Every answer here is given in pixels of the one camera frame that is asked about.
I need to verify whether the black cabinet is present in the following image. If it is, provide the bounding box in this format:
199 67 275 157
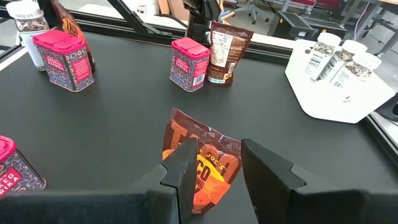
303 17 348 40

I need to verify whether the office chair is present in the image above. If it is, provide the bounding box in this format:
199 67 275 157
233 0 271 26

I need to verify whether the black equipment case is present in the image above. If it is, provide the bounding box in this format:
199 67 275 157
266 11 315 40

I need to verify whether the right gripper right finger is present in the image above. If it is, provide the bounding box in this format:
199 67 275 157
241 139 307 224

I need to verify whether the white plastic bin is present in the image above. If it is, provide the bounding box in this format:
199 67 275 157
284 39 396 124

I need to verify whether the brown taco seasoning packet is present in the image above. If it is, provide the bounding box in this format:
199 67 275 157
49 0 96 73
207 21 254 85
161 108 243 215

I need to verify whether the smoked paprika tin red lid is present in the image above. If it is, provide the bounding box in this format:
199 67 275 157
32 29 95 93
169 37 211 93
0 135 47 199

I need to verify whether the white-lidded spice jar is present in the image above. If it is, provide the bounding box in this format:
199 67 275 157
317 39 368 85
304 32 342 82
329 52 382 90
5 0 50 72

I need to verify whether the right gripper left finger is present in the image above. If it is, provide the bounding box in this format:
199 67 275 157
160 139 199 224

